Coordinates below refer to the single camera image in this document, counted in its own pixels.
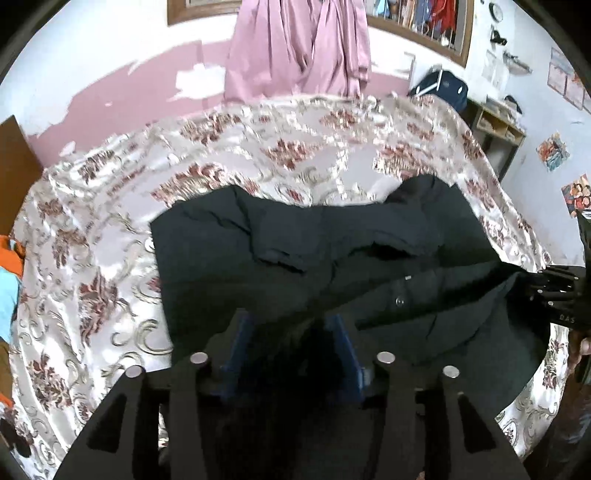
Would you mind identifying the black padded jacket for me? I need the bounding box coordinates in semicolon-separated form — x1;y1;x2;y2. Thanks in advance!
149;174;553;480

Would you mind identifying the person's right hand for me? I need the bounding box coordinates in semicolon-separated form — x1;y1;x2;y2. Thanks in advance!
568;330;591;373

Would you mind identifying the floral satin bedspread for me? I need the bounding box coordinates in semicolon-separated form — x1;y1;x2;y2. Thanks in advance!
1;96;551;479

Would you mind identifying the wooden shelf desk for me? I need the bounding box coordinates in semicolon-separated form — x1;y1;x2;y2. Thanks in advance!
461;99;526;181

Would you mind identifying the navy blue backpack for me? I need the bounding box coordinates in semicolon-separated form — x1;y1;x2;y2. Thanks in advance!
408;69;469;113

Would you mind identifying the orange blue brown garment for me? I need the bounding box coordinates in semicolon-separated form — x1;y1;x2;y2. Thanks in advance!
0;235;26;408

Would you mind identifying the wood framed window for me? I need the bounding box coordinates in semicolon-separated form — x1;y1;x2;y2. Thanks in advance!
166;0;475;67

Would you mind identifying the wooden headboard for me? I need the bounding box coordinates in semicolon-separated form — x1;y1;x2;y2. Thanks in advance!
0;116;43;235

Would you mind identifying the pink hanging curtain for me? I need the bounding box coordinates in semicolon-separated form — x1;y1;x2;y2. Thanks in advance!
223;0;370;103

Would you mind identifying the colourful wall sticker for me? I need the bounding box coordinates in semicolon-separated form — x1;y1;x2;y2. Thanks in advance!
561;174;591;218
536;132;570;172

